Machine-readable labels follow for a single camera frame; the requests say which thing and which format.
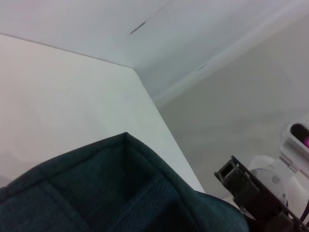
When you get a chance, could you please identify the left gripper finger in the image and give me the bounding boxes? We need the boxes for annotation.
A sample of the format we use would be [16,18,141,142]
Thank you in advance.
[214,155,309,232]

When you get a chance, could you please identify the dark teal insulated lunch bag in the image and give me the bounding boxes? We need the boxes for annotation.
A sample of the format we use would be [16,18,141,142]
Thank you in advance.
[0,131,251,232]

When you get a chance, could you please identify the white robot head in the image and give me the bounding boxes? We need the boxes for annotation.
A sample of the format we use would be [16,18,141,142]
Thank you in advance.
[279,122,309,167]

